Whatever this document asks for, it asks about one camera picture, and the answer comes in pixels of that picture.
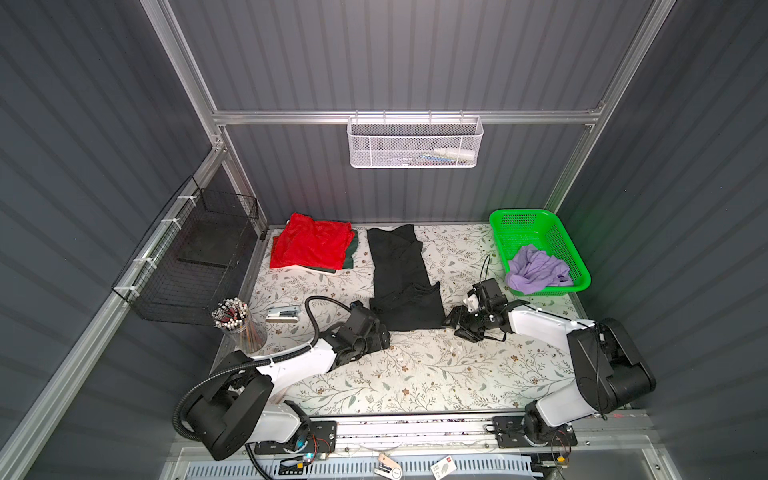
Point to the white tag card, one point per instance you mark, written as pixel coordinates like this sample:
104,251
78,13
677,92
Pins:
387,468
443,467

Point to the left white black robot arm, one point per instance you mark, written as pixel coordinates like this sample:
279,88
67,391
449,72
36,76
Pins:
238,403

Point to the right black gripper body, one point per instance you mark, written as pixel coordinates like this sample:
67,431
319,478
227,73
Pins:
472,324

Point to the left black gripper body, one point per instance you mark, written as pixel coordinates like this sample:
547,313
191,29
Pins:
377,330

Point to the aluminium front rail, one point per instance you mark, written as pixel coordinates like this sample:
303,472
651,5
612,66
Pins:
485,431

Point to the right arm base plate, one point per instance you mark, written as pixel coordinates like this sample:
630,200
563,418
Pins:
515,431

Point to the red folded t shirt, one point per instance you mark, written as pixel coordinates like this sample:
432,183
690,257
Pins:
311,243

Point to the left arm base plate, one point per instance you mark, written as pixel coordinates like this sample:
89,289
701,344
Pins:
318,438

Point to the white wire mesh basket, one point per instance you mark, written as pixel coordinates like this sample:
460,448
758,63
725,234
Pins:
407,142

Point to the white tag card right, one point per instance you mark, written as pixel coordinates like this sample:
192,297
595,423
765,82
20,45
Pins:
443,467

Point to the grey stapler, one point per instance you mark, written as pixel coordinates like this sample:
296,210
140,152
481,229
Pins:
288,314

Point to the white tag card left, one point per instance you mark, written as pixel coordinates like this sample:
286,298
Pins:
387,468

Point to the green plastic basket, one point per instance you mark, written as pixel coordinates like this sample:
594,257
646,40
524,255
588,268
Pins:
516,228

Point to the black t shirt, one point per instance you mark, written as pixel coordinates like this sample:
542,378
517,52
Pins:
404,297

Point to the purple t shirt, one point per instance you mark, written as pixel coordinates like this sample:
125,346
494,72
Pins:
531,271

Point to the black wire basket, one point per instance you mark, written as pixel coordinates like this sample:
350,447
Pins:
200,258

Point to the floral table mat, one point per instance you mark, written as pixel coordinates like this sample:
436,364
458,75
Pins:
425,370

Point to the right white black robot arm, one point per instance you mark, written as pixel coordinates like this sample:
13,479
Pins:
609,370

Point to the cup of pens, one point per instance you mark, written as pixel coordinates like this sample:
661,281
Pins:
232,317

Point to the white spray bottle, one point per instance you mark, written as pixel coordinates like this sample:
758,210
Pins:
456,154

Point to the dark green folded t shirt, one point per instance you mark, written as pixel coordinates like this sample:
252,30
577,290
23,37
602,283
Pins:
349,258

